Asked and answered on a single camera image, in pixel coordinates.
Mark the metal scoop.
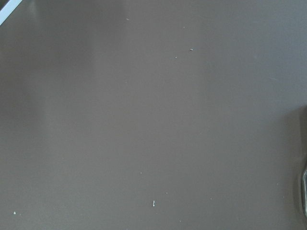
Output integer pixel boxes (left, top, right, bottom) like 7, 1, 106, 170
301, 169, 307, 217

